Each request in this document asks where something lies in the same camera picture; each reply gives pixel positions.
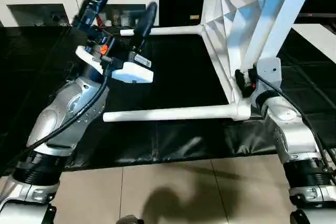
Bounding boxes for white plastic table leg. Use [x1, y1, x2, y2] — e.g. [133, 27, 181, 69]
[120, 24, 204, 37]
[102, 103, 237, 123]

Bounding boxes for white plastic table top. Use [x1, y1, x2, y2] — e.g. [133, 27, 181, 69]
[196, 0, 330, 123]

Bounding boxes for black furniture with yellow label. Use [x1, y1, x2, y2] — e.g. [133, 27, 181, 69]
[159, 0, 207, 28]

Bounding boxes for black work mat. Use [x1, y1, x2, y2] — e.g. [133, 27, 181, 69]
[0, 23, 336, 171]

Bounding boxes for white flat board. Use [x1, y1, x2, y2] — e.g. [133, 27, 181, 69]
[291, 23, 336, 63]

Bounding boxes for black bar with red light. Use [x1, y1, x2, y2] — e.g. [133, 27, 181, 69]
[298, 11, 336, 18]

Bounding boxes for dark rounded robot torso part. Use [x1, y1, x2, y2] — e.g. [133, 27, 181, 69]
[118, 215, 144, 224]

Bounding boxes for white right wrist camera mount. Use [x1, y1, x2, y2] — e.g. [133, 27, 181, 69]
[255, 57, 282, 96]

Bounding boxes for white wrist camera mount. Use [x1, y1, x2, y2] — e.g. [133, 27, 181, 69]
[255, 57, 282, 96]
[76, 45, 155, 85]

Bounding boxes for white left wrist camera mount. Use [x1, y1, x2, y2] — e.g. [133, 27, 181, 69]
[76, 45, 155, 85]

